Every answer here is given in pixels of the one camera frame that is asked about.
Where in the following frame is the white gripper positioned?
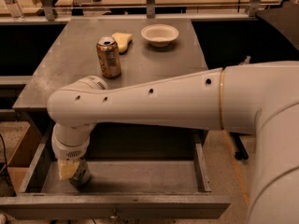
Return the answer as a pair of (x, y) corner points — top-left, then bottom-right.
(51, 133), (90, 180)

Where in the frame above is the green white 7up can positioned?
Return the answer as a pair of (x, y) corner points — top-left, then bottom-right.
(69, 159), (91, 187)

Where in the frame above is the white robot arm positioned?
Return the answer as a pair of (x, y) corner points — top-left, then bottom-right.
(47, 61), (299, 224)

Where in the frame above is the open grey top drawer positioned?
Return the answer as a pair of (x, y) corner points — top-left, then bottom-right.
(0, 124), (231, 219)

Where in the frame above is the gold brown soda can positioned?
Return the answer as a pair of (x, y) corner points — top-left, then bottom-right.
(96, 36), (121, 78)

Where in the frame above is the yellow sponge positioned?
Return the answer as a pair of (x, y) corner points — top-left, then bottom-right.
(112, 33), (133, 53)

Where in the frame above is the white paper bowl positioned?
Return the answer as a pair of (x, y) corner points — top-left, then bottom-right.
(141, 24), (179, 48)

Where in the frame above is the clear plastic water bottle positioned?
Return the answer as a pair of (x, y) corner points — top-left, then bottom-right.
(3, 0), (24, 21)

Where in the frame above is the small clear sanitizer bottle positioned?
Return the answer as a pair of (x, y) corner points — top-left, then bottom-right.
(239, 56), (251, 65)

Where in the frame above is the black table leg frame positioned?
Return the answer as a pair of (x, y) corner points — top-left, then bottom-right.
(230, 133), (249, 161)

